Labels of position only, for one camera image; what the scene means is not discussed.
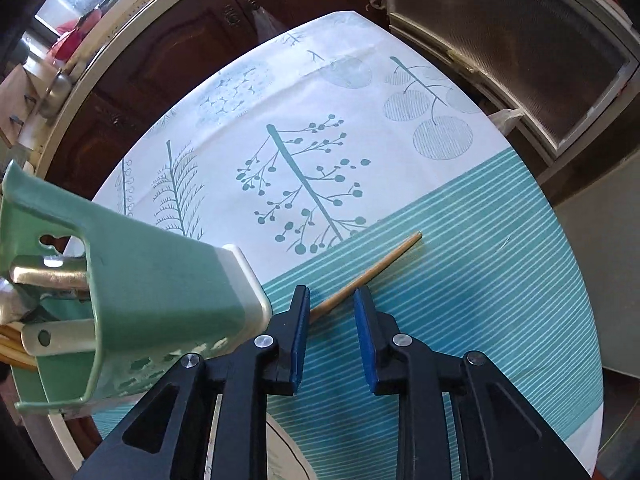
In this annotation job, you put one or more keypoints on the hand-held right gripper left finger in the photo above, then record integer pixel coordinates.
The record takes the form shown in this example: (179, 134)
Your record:
(300, 340)

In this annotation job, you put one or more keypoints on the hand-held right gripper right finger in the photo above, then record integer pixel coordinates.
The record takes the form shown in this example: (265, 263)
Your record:
(365, 340)

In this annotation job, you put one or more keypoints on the steel pot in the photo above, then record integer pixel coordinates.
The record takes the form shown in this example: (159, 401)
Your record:
(55, 90)

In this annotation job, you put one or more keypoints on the green plastic utensil holder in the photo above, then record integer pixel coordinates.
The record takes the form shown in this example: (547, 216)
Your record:
(165, 280)

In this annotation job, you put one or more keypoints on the wooden cutting board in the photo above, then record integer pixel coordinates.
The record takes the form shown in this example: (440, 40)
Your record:
(12, 110)

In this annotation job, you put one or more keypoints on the printed teal white tablecloth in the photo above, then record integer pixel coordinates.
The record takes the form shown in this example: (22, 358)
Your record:
(450, 260)

